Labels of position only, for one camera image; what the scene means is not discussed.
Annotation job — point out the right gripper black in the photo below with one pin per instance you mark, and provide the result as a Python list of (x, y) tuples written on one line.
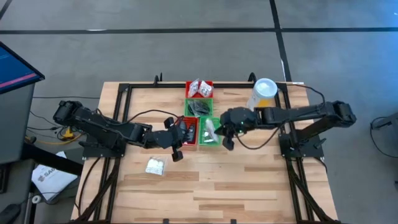
[(233, 121)]

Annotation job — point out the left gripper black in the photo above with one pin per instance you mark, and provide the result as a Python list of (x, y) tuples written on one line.
[(177, 137)]

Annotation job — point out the grey Dove deodorant bottle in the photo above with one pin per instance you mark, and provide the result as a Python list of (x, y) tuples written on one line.
[(191, 135)]

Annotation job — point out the bagged silver nail clipper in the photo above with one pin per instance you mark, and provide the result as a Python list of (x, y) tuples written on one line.
[(206, 134), (209, 140)]

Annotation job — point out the bagged black hairbrush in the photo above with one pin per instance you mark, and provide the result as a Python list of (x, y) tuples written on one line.
[(196, 107)]

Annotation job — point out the bagged white cotton swabs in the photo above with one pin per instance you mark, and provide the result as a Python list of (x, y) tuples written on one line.
[(193, 88)]

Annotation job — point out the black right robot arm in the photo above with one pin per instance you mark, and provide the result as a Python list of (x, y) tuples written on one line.
[(295, 113)]

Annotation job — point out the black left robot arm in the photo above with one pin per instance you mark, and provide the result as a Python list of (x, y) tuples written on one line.
[(102, 127)]

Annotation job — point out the red plastic basket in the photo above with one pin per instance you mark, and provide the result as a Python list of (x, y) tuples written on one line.
[(191, 119), (210, 82)]

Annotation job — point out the green plastic basket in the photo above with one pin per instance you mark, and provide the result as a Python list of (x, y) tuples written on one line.
[(186, 102), (202, 119)]

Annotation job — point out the bagged white cotton balls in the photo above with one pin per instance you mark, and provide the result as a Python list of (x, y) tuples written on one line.
[(155, 166)]

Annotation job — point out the white printed toiletry bag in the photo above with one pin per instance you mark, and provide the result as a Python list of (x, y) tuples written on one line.
[(205, 89)]

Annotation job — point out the white yellow wipes canister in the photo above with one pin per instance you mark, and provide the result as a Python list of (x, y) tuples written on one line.
[(264, 88)]

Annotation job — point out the black shelf board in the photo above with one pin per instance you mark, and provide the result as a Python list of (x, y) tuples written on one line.
[(53, 160)]

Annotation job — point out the white paper sheet on floor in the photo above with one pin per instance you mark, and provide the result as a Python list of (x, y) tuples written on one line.
[(51, 183)]

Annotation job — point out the grey cart leg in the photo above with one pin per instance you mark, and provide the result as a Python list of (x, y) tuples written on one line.
[(385, 122)]

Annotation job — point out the white tape roll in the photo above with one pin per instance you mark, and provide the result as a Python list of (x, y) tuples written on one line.
[(36, 196)]

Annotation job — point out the grey equipment cart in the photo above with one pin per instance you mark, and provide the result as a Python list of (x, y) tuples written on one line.
[(15, 124)]

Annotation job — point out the monitor with blue screen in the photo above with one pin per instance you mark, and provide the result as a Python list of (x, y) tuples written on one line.
[(15, 68)]

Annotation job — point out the black floor device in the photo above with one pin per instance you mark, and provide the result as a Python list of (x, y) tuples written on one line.
[(9, 214)]

